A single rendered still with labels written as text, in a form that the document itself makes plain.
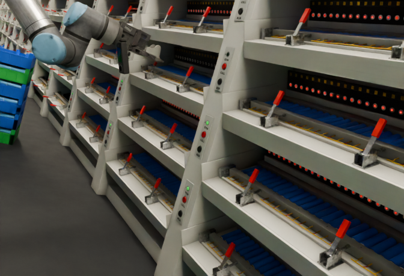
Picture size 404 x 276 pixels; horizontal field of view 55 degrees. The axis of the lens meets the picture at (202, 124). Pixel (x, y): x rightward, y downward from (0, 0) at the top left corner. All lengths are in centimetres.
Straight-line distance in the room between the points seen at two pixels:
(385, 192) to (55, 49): 95
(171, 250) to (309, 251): 49
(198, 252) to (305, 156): 44
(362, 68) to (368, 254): 34
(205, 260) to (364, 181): 51
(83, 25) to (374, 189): 102
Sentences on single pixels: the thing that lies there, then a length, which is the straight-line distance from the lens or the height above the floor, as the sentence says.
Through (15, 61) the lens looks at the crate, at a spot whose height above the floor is 42.
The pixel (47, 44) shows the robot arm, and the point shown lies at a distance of 126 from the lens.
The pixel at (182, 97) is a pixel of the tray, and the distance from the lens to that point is 123.
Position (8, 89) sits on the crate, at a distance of 218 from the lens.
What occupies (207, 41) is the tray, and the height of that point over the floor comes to 72.
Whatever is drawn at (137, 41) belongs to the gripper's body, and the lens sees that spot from 145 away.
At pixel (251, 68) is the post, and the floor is 67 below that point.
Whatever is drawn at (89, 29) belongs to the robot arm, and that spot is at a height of 66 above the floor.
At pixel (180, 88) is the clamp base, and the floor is 56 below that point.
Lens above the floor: 62
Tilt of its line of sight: 7 degrees down
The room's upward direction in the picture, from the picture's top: 17 degrees clockwise
